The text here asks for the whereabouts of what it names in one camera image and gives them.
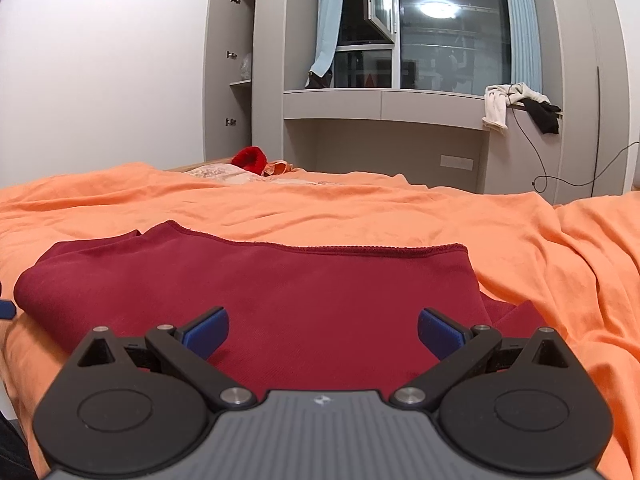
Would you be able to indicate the red plush item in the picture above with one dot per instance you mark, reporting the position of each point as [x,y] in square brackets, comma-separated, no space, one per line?
[249,160]

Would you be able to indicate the person's leg in jeans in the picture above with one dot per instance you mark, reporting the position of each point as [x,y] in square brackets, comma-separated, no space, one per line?
[12,450]

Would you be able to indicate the white wall socket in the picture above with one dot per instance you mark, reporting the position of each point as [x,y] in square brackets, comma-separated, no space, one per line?
[457,162]

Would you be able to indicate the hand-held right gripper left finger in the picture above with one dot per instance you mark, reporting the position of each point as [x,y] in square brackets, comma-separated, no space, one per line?
[209,334]

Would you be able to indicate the small orange cloth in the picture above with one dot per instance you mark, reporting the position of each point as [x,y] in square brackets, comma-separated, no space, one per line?
[277,168]

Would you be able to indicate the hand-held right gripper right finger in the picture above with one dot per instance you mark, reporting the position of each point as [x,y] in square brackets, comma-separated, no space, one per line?
[440,335]

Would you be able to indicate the white garment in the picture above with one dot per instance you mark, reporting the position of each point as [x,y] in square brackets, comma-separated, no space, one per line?
[495,110]

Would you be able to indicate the dark item on window ledge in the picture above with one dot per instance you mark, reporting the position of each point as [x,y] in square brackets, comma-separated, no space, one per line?
[318,81]

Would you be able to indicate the large glass window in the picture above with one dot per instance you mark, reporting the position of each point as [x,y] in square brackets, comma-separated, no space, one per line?
[450,55]

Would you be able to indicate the pink pillow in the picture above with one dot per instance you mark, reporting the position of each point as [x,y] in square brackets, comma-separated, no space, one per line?
[220,172]

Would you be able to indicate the grey closed wardrobe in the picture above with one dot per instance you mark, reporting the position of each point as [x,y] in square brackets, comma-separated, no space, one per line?
[575,85]

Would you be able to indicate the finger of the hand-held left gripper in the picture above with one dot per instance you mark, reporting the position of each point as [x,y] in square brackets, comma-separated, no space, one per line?
[7,309]

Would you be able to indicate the light blue curtain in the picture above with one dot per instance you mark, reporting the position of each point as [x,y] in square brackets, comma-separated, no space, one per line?
[327,20]
[525,25]

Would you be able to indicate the dark red sweater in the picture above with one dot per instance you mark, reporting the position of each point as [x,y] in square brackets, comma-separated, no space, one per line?
[300,300]

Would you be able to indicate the black garment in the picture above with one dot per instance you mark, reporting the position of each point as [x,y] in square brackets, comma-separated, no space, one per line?
[545,117]

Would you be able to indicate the open window sash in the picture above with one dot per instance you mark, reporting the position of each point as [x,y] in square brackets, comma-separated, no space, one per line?
[380,0]

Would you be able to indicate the clear plastic bag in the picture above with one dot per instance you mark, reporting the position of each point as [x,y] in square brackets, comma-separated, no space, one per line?
[245,67]

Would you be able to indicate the orange blanket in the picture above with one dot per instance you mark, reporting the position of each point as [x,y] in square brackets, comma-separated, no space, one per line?
[400,210]

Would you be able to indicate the grey window bench cabinet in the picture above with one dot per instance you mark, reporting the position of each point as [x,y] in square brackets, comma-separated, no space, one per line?
[350,105]

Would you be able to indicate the grey wardrobe with open door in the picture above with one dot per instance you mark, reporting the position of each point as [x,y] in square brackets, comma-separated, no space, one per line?
[267,60]

